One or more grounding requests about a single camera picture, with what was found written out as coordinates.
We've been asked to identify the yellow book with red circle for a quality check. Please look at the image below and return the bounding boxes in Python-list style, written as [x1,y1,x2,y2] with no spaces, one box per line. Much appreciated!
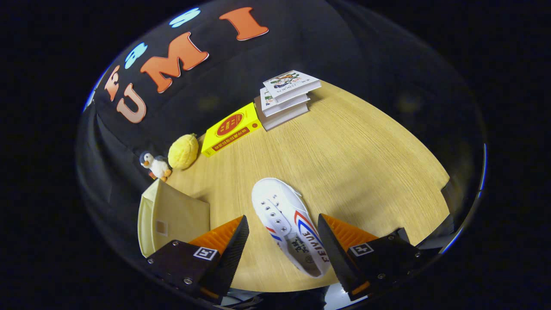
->
[201,102,262,158]

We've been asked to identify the white illustrated cover book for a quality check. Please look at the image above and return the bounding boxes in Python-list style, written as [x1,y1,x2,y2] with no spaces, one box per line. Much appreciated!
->
[263,70,322,104]

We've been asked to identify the beige fabric storage box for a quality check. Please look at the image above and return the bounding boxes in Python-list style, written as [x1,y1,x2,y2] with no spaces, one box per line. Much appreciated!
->
[137,179,210,258]

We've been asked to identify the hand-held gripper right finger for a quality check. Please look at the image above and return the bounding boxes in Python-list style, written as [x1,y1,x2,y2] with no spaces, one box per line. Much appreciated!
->
[318,214,435,302]

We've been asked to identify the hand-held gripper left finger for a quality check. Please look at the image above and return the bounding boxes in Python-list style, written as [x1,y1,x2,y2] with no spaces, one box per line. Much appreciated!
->
[145,215,250,304]

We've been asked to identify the white book with green print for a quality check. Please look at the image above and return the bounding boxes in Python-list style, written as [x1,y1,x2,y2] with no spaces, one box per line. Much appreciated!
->
[260,87,310,118]

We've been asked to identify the white canvas shoe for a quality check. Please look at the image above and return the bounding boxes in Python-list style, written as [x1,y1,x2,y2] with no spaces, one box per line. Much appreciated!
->
[251,178,331,278]

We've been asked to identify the penguin plush toy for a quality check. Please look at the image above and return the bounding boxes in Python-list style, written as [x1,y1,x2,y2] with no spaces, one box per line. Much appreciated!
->
[139,151,173,182]

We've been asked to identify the yellow fluffy plush ball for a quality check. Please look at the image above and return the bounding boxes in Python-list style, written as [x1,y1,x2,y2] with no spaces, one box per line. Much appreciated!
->
[167,133,199,170]

